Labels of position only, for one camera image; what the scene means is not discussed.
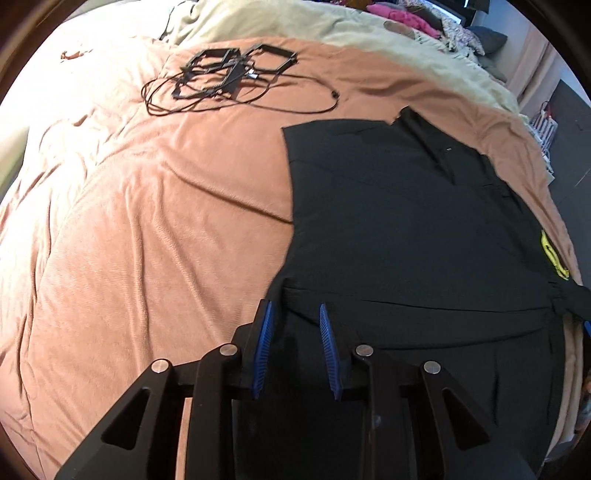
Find pink curtain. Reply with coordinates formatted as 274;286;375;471
508;44;562;112

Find pink clothes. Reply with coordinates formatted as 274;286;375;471
367;2;441;38

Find black open frame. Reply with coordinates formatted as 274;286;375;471
244;44;299;78
172;46;245;100

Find black cable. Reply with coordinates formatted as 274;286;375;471
142;73;341;116

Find orange blanket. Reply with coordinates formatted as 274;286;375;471
0;34;578;480

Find beige duvet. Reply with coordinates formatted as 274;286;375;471
159;0;532;125

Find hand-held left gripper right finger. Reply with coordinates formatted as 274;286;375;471
318;303;541;480

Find grey pillow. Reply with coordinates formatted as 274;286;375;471
466;25;509;57

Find yellow black label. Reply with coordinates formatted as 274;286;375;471
540;230;572;280

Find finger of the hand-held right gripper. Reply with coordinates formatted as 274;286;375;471
551;282;591;340

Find black garment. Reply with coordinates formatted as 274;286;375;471
231;107;583;480

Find striped bag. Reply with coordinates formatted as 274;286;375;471
530;102;558;155

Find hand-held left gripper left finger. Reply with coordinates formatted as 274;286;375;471
54;299;276;480

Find floral cloth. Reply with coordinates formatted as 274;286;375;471
434;6;485;57

